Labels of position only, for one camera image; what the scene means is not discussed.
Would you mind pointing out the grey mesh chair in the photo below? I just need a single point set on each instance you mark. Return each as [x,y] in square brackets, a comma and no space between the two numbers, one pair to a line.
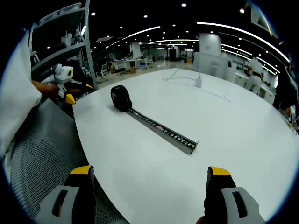
[46,144]

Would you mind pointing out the person's left forearm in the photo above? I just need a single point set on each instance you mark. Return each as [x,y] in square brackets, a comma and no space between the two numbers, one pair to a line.
[39,86]

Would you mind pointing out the black tape measure with blade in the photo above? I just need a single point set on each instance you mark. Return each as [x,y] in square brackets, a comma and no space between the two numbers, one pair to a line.
[121,98]

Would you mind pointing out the white partition cabinet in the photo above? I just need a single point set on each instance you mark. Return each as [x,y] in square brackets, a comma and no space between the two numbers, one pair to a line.
[211,65]

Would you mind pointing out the white office desk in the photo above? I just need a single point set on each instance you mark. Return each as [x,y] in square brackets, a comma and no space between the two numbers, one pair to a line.
[129,63]

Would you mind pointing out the white office chair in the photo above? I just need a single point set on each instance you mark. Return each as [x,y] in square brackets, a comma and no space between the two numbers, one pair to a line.
[102,72]

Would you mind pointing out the person's body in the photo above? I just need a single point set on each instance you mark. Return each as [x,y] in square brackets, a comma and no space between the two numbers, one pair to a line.
[16,88]

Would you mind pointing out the white power adapter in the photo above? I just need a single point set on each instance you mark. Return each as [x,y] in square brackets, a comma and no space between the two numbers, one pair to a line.
[198,82]

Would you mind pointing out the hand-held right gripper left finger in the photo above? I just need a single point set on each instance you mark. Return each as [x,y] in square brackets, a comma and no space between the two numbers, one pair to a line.
[80,193]

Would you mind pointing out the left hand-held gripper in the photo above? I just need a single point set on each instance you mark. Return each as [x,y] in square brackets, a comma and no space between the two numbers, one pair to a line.
[65,72]

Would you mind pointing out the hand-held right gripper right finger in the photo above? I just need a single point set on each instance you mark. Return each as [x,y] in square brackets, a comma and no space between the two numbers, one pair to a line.
[219,193]

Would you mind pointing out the grey metal shelf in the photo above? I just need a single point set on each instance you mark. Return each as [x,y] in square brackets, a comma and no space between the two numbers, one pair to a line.
[70,44]

